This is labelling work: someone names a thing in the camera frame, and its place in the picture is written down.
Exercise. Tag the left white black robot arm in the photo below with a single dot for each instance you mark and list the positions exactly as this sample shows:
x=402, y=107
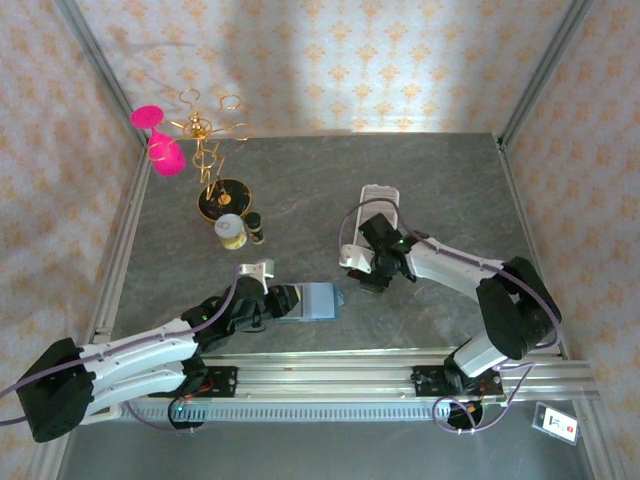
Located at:
x=140, y=350

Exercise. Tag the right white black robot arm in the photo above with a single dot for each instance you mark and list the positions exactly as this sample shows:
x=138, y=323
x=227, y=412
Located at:
x=450, y=262

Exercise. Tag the stack of plastic cards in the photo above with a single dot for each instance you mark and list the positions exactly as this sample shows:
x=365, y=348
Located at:
x=382, y=197

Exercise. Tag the small dark bottle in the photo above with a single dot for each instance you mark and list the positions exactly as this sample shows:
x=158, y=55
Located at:
x=255, y=227

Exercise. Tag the yellow can with white lid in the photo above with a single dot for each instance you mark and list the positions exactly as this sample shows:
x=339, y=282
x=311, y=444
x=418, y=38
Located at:
x=230, y=230

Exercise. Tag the pink wine glass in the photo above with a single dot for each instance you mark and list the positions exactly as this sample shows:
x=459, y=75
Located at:
x=167, y=157

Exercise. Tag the white tag with red mark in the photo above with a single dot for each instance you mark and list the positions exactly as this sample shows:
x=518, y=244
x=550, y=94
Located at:
x=555, y=422

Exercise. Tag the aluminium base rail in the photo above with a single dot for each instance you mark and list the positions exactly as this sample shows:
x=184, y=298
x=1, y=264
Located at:
x=325, y=375

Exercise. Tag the aluminium table side rail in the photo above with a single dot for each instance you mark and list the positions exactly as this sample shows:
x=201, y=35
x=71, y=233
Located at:
x=122, y=235
x=532, y=240

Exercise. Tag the aluminium frame post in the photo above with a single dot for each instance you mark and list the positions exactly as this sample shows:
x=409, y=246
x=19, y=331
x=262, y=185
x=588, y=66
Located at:
x=545, y=70
x=52, y=462
x=600, y=440
x=100, y=70

